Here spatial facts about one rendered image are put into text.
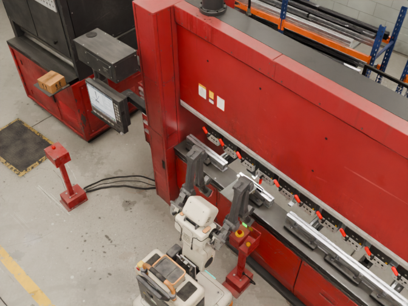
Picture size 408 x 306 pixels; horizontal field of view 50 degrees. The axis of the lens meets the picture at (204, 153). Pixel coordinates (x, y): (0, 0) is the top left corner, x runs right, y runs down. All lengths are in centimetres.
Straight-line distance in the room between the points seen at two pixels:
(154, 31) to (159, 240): 220
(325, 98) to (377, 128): 34
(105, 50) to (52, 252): 218
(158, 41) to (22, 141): 297
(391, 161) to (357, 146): 21
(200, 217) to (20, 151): 321
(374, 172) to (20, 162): 413
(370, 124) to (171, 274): 177
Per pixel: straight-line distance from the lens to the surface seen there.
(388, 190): 278
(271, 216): 370
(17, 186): 540
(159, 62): 350
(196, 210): 310
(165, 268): 338
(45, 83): 482
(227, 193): 364
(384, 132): 253
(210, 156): 396
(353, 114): 258
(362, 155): 273
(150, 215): 476
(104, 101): 380
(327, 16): 515
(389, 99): 266
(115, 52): 353
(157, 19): 332
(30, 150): 574
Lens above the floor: 386
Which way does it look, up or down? 47 degrees down
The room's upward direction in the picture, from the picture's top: straight up
